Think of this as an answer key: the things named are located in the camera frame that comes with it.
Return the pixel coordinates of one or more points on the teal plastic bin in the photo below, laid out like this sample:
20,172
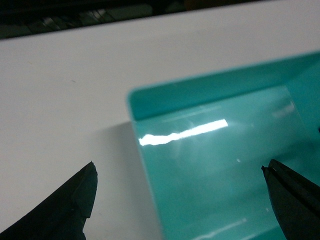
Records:
203,140

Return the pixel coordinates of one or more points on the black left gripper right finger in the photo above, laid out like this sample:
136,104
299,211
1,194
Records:
295,201

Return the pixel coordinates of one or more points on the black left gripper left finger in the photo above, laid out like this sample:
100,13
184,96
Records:
63,214

